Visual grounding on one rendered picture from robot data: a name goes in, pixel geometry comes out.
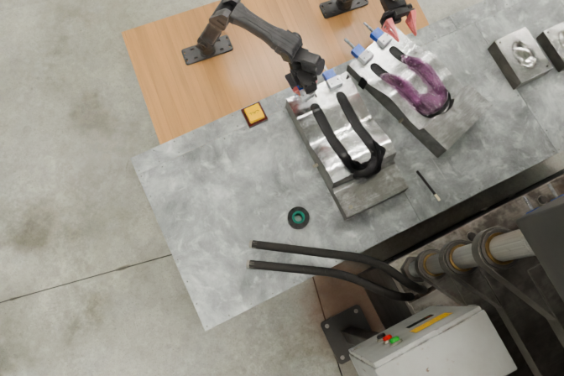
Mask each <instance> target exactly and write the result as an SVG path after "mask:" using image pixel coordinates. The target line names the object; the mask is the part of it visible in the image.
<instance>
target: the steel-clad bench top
mask: <svg viewBox="0 0 564 376"><path fill-rule="evenodd" d="M562 22H564V0H483V1H482V2H480V3H476V4H474V5H472V6H471V7H468V8H465V9H463V10H462V11H459V12H457V13H454V14H452V15H450V16H448V17H446V18H443V19H441V20H439V21H436V22H434V23H432V24H429V25H427V26H425V27H424V28H421V29H418V30H417V35H416V36H414V35H413V33H410V34H407V35H406V37H407V38H409V39H410V40H411V41H412V42H413V43H414V44H417V45H418V46H420V47H421V48H423V49H426V50H429V51H430V52H431V53H433V54H434V55H436V56H437V57H438V58H439V59H440V60H441V62H442V63H443V64H444V65H445V67H446V68H447V69H448V70H449V71H450V72H451V73H452V74H453V76H454V77H455V78H456V79H457V80H458V81H459V82H460V83H461V84H463V85H464V86H467V85H469V84H470V85H471V86H472V87H473V88H474V89H476V90H477V91H478V92H479V93H480V94H481V95H482V96H483V97H485V98H486V99H487V100H488V101H489V102H490V103H491V104H492V106H491V108H489V109H488V110H487V111H486V112H485V113H484V115H482V116H481V117H480V118H479V120H477V121H476V122H475V123H474V124H473V125H472V126H471V127H470V128H469V129H468V130H467V131H466V132H465V133H464V134H463V135H462V136H461V137H460V138H459V139H458V140H457V141H456V142H455V143H454V144H453V145H452V146H451V147H450V148H449V149H448V150H447V151H446V152H445V153H443V154H442V155H441V156H440V157H439V158H437V157H436V156H435V155H434V154H433V153H432V152H431V151H430V150H429V149H428V148H427V147H426V146H425V145H424V144H423V143H422V142H421V141H420V140H418V139H417V138H416V137H415V136H414V135H413V134H412V133H411V132H410V131H409V130H408V129H407V128H406V127H405V126H404V125H403V124H402V123H399V122H398V121H399V120H397V119H396V118H395V117H394V116H393V115H392V114H391V113H390V112H389V111H388V110H387V109H386V108H385V107H384V106H383V105H382V104H381V103H380V102H379V101H377V100H376V99H375V98H374V97H373V96H372V95H371V94H370V93H369V92H368V91H367V90H366V89H365V88H364V89H362V88H361V87H360V86H359V85H358V83H359V82H358V81H356V80H355V79H354V78H353V77H352V76H351V75H350V74H349V73H348V74H349V76H350V77H351V79H352V82H353V84H354V85H355V87H356V88H357V90H358V93H359V95H360V97H361V98H362V99H363V102H364V104H365V106H366V108H367V109H368V111H369V113H370V115H371V116H372V118H373V120H374V121H375V122H376V123H377V124H378V125H379V126H380V128H381V129H382V130H383V131H384V132H385V134H386V135H387V136H388V137H389V139H390V141H391V142H392V144H393V145H394V148H395V150H396V152H397V154H396V155H395V157H394V162H395V163H396V165H397V167H398V168H399V171H400V173H401V174H402V175H403V177H404V179H405V182H406V183H407V185H408V187H409V188H408V189H407V190H406V191H404V192H402V193H400V194H398V195H397V196H394V197H392V198H390V199H388V200H387V201H384V202H382V203H380V204H378V205H377V206H373V207H371V208H369V209H367V210H366V211H363V212H361V213H359V214H357V215H356V216H354V217H351V218H349V219H347V220H346V221H345V220H344V218H343V217H342V214H341V213H340V211H339V209H338V207H337V204H336V202H335V201H334V199H333V198H332V195H331V193H330V191H329V190H328V188H327V186H326V183H325V181H324V180H323V179H322V177H321V174H320V172H319V170H318V169H317V167H315V168H313V166H312V165H314V164H315V162H314V161H313V159H312V157H311V155H310V153H309V151H308V149H307V147H306V145H305V143H304V142H303V140H302V138H301V136H300V134H299V132H298V130H297V128H296V126H295V125H294V123H293V121H292V119H291V117H290V115H289V113H288V111H287V109H286V107H285V105H286V98H289V97H292V96H294V95H295V94H296V93H294V92H293V91H292V89H291V87H288V88H286V89H284V90H283V91H279V92H277V93H275V94H274V95H271V96H269V97H266V98H264V99H262V100H260V101H259V102H260V104H261V106H262V108H263V110H264V112H265V114H266V116H267V117H268V121H266V122H264V123H260V124H259V125H257V126H255V127H252V128H249V126H248V124H247V122H246V120H245V118H244V116H243V114H242V112H241V109H242V108H241V109H239V110H237V111H236V112H232V113H230V114H228V115H226V116H224V117H221V118H219V119H217V120H215V121H213V122H211V123H208V124H206V125H204V126H201V127H199V128H197V129H194V130H192V131H190V132H189V133H185V134H183V135H181V136H179V137H177V138H174V139H172V140H170V141H168V142H166V143H164V144H161V145H159V146H157V147H154V148H152V149H150V150H147V151H145V152H143V153H141V154H138V155H136V156H134V157H132V158H130V159H131V161H132V164H133V167H134V168H135V171H136V173H137V175H138V178H139V180H140V182H141V185H142V187H143V188H144V192H145V194H146V196H147V198H148V200H149V204H150V205H151V207H152V210H153V212H154V214H155V217H156V219H157V221H158V224H159V226H160V228H161V231H162V233H163V234H164V238H165V240H166V242H167V244H168V246H169V248H170V251H171V253H172V256H173V258H174V260H175V263H176V265H177V267H178V270H179V271H180V275H181V277H182V279H183V280H184V283H185V286H186V288H187V290H188V292H189V294H190V297H191V299H192V302H193V304H194V306H195V308H196V311H197V313H198V316H199V317H200V319H201V323H202V325H203V326H204V329H205V331H207V330H209V329H211V328H213V327H214V326H217V325H219V324H221V323H223V322H224V321H226V320H228V319H230V318H232V317H234V316H236V315H238V314H240V313H242V312H244V311H246V310H248V309H250V308H252V307H254V306H256V305H258V304H260V303H262V302H264V301H266V300H268V299H270V298H272V297H274V296H276V295H278V294H280V293H282V292H284V291H286V290H288V289H290V288H292V287H294V286H296V285H298V284H300V283H302V282H304V281H306V280H308V279H309V278H311V277H313V276H315V275H313V274H297V273H289V272H280V271H272V270H264V269H249V268H246V263H247V260H257V261H265V262H274V263H282V264H298V265H307V266H316V267H324V268H331V267H333V266H335V265H337V264H339V263H341V262H343V261H345V260H342V259H335V258H323V257H316V256H309V255H303V254H296V253H283V252H276V251H269V250H263V249H256V248H250V247H249V241H250V240H256V241H264V242H271V243H283V244H290V245H297V246H304V247H311V248H324V249H331V250H338V251H345V252H352V253H361V252H363V251H365V250H367V249H369V248H371V247H373V246H375V245H377V244H379V243H381V242H383V241H385V240H387V239H389V238H391V237H393V236H394V235H396V234H398V233H400V232H403V231H404V230H406V229H408V228H410V227H413V226H414V225H416V224H418V223H420V222H423V221H424V220H426V219H428V218H430V217H433V216H435V215H436V214H438V213H440V212H443V211H445V210H446V209H448V208H450V207H452V206H455V205H456V204H458V203H460V202H462V201H465V200H466V199H468V198H470V197H471V196H474V195H476V194H478V193H479V192H481V191H484V190H486V189H488V188H489V187H491V186H493V185H496V184H498V183H499V182H501V181H503V180H506V179H508V178H509V177H511V176H513V175H516V174H518V173H519V172H521V171H523V170H526V169H528V168H530V167H531V166H533V165H536V164H538V163H540V162H541V161H543V160H545V159H548V158H550V157H551V156H552V155H554V154H557V153H559V152H561V151H562V150H564V70H562V71H560V72H558V71H557V69H556V67H555V66H554V65H553V64H552V62H551V60H550V59H549V57H548V56H547V54H546V52H545V51H544V50H543V49H542V47H541V45H540V44H539V42H538V41H537V39H536V38H537V37H538V36H539V35H540V34H541V33H542V32H543V31H545V30H547V29H549V28H551V27H553V26H556V25H558V24H560V23H562ZM524 27H526V28H527V29H528V31H529V32H530V34H531V36H532V37H533V39H534V40H535V42H536V43H537V44H538V46H539V47H540V49H541V51H542V52H543V54H544V55H545V57H546V58H547V59H548V61H549V62H550V64H551V66H552V67H553V68H552V69H551V70H550V71H549V72H547V73H546V74H545V75H544V76H542V77H540V78H538V79H536V80H533V81H531V82H529V83H527V84H525V85H523V86H521V87H519V88H517V89H514V90H513V88H512V87H511V85H510V84H509V82H508V81H507V79H506V78H505V76H504V74H503V72H502V71H501V70H500V69H499V67H498V65H497V63H496V62H495V60H494V58H493V57H492V56H491V54H490V53H489V51H488V48H489V46H490V45H491V44H492V43H493V42H494V41H495V40H497V39H501V38H503V37H504V36H506V35H508V34H512V33H513V32H515V31H517V30H519V29H522V28H524ZM277 105H278V106H277ZM270 114H271V115H270ZM244 126H245V127H244ZM235 130H236V131H235ZM209 142H210V143H209ZM166 161H167V162H166ZM417 170H418V171H419V172H420V173H421V175H422V176H423V177H424V179H425V180H426V181H427V183H428V184H429V185H430V187H431V188H432V189H433V191H434V192H435V193H436V194H437V195H438V196H439V198H440V199H441V200H440V201H438V200H437V199H436V197H435V196H434V195H433V193H432V192H431V191H430V189H429V188H428V187H427V185H426V184H425V182H424V181H423V180H422V179H421V178H420V177H419V175H418V174H417V173H416V171H417ZM296 206H301V207H303V208H305V209H306V210H307V211H308V213H309V216H310V219H309V222H308V224H307V225H306V226H305V227H304V228H302V229H294V228H292V227H291V226H290V225H289V223H288V221H287V216H288V213H289V211H290V210H291V209H292V208H294V207H296Z"/></svg>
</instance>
